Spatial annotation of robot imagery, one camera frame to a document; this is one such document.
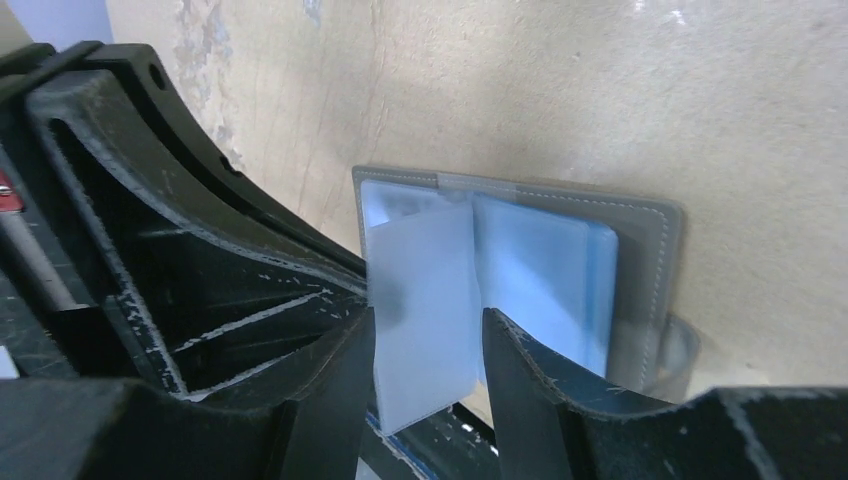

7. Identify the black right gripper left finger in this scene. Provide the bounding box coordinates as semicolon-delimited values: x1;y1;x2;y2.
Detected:
1;308;375;479

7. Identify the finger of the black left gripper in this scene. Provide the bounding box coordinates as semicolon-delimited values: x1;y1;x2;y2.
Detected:
80;44;365;275

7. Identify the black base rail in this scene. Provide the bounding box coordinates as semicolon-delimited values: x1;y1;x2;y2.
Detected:
356;402;501;479

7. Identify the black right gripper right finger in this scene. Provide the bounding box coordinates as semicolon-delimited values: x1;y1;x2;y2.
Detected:
482;308;847;479

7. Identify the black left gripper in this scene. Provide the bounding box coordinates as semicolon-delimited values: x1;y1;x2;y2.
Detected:
1;42;365;400

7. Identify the grey leather card holder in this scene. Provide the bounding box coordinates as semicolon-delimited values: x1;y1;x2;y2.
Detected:
353;166;698;434

